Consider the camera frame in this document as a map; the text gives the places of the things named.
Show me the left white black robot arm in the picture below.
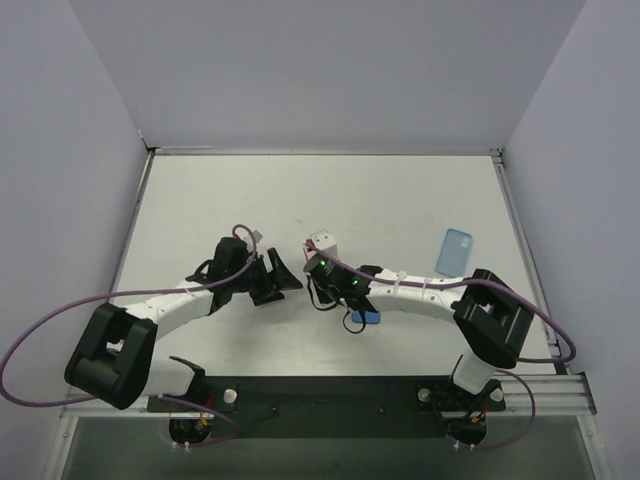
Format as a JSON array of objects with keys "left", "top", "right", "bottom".
[{"left": 64, "top": 237, "right": 303, "bottom": 412}]

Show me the aluminium right frame rail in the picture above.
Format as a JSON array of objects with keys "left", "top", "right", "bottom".
[{"left": 492, "top": 154, "right": 584, "bottom": 376}]

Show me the aluminium back frame rail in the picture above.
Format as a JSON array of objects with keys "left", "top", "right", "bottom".
[{"left": 152, "top": 146, "right": 504, "bottom": 157}]

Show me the aluminium front frame rail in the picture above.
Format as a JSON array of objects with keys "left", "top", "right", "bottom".
[{"left": 60, "top": 375, "right": 596, "bottom": 419}]

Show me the black smartphone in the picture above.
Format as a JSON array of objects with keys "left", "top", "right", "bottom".
[{"left": 350, "top": 311, "right": 382, "bottom": 325}]

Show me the light blue phone case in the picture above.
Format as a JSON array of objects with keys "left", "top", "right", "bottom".
[{"left": 435, "top": 228, "right": 474, "bottom": 278}]

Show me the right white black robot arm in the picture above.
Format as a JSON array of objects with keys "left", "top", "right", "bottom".
[{"left": 304, "top": 256, "right": 533, "bottom": 395}]

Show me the aluminium left frame rail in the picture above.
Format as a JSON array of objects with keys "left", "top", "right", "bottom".
[{"left": 109, "top": 149, "right": 155, "bottom": 292}]

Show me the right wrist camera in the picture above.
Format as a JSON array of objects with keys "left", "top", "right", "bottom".
[{"left": 308, "top": 230, "right": 339, "bottom": 258}]

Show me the aluminium frame rail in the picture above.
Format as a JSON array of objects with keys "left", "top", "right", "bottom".
[
  {"left": 60, "top": 375, "right": 596, "bottom": 419},
  {"left": 109, "top": 149, "right": 155, "bottom": 292},
  {"left": 492, "top": 154, "right": 584, "bottom": 376},
  {"left": 152, "top": 146, "right": 504, "bottom": 157}
]

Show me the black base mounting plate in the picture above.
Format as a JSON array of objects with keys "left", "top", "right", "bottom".
[{"left": 147, "top": 375, "right": 506, "bottom": 439}]

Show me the pink phone case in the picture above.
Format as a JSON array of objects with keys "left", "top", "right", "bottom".
[{"left": 302, "top": 242, "right": 310, "bottom": 262}]

